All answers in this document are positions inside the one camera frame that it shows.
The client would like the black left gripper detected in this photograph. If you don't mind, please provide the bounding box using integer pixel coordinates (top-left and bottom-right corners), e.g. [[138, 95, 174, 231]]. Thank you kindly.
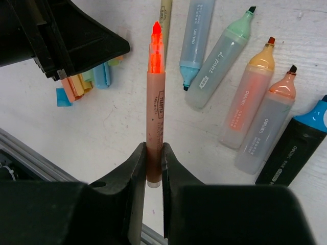
[[1, 1, 130, 81]]

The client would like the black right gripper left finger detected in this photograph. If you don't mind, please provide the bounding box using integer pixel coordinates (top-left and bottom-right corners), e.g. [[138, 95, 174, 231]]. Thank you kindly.
[[1, 143, 146, 244]]

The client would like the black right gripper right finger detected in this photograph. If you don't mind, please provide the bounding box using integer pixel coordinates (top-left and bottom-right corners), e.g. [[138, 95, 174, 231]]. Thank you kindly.
[[161, 143, 315, 244]]

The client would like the pastel green cap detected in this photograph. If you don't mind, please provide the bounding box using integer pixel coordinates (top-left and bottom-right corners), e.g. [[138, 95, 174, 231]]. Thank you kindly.
[[82, 69, 95, 82]]

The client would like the coral orange cap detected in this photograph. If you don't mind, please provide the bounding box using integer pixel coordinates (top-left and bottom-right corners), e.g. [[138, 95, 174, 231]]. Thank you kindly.
[[61, 78, 80, 103]]

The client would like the pastel orange cap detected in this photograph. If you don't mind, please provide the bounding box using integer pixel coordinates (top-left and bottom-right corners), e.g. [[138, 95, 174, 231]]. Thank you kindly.
[[71, 74, 92, 98]]

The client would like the pastel blue cap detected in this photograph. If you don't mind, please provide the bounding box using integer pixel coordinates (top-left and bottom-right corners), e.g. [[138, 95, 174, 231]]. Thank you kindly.
[[92, 62, 111, 89]]

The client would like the clear yellow pen cap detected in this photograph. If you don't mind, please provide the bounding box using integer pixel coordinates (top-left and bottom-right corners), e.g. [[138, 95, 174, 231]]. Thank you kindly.
[[107, 55, 124, 66]]

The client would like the bright blue cap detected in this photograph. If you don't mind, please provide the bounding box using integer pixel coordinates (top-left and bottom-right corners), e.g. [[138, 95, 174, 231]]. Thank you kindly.
[[56, 88, 72, 107]]

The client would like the thin orange pen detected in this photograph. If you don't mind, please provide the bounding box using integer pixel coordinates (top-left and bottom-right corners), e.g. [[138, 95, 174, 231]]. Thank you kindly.
[[146, 22, 166, 188]]

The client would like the thin yellow highlighter pen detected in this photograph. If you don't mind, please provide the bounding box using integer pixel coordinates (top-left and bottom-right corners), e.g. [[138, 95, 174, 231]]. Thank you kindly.
[[159, 0, 173, 61]]

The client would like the orange-capped clear highlighter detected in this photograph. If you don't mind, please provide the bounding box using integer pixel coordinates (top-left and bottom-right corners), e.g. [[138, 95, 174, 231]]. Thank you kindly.
[[235, 65, 297, 175]]

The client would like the pastel blue highlighter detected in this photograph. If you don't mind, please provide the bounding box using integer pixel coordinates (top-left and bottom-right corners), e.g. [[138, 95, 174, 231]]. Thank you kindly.
[[179, 0, 215, 91]]

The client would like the black blue-capped highlighter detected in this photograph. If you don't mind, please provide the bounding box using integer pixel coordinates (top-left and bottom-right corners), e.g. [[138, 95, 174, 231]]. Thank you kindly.
[[255, 96, 326, 186]]

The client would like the pastel orange highlighter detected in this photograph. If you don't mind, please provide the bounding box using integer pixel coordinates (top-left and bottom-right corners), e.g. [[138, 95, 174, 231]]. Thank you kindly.
[[219, 37, 275, 149]]

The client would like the pastel green highlighter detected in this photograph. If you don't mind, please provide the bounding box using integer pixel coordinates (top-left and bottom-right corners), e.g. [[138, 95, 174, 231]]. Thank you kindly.
[[185, 6, 256, 109]]

